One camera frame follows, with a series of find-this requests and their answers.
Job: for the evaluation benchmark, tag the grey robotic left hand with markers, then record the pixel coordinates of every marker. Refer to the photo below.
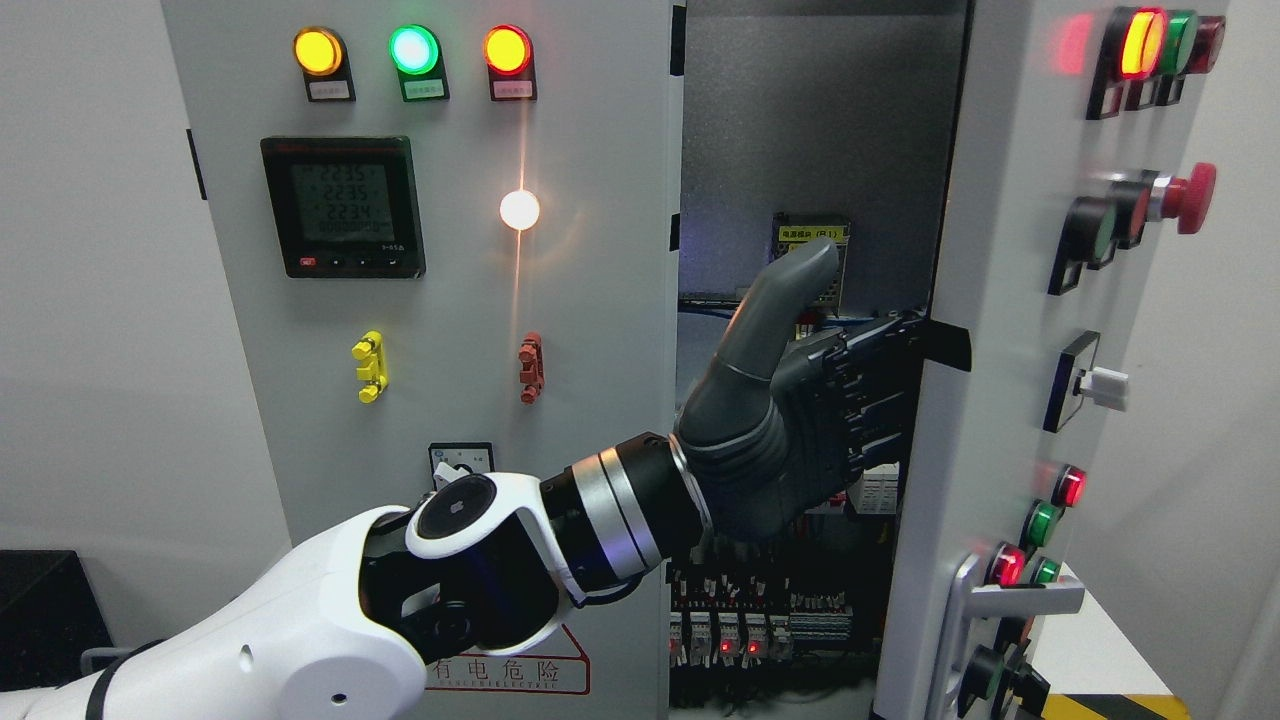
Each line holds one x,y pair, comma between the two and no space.
777,425

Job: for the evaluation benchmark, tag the grey cabinet door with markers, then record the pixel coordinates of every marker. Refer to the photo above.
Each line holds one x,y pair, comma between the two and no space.
591,127
1069,109

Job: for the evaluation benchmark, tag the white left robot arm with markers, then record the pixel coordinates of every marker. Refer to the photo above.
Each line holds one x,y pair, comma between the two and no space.
347,624

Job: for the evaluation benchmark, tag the red indicator light left door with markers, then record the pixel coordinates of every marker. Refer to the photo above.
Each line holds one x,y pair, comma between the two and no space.
507,50

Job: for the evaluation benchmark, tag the green indicator light left door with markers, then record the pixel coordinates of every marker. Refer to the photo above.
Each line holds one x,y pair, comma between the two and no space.
414,49

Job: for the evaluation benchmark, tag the yellow indicator light left door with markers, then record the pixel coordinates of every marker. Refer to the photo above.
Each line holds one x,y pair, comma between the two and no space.
318,51

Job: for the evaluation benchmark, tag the metal mesh power supply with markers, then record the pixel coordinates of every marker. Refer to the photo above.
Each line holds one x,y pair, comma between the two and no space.
791,230

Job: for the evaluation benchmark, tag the relay terminal row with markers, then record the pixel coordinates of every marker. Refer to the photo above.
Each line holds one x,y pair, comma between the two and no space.
739,606

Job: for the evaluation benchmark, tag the red terminal connector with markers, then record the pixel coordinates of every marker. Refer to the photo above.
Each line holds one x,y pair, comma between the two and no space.
531,374

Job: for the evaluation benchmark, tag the red electric hazard sticker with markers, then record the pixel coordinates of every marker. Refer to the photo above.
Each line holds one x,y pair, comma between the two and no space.
558,665

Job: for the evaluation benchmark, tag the white indicator light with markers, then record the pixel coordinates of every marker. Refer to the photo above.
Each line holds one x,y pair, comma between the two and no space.
520,210

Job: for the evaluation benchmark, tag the yellow terminal connector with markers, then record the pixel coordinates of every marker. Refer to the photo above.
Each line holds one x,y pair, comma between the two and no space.
371,366

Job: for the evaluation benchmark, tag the red emergency stop button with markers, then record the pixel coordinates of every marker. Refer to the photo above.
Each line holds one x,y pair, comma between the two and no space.
1185,199

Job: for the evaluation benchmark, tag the black digital power meter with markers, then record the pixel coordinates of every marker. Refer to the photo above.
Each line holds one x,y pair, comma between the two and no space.
345,207

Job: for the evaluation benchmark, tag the black box at left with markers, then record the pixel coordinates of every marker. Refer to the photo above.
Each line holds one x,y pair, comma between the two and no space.
49,617

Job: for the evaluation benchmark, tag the silver door lever handle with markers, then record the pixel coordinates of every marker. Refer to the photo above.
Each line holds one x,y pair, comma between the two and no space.
964,670

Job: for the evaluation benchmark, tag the right door rotary switch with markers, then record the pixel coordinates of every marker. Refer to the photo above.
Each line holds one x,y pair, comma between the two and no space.
1077,378

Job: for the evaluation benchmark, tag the white rotary selector switch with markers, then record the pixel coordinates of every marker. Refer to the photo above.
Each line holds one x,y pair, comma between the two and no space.
450,461

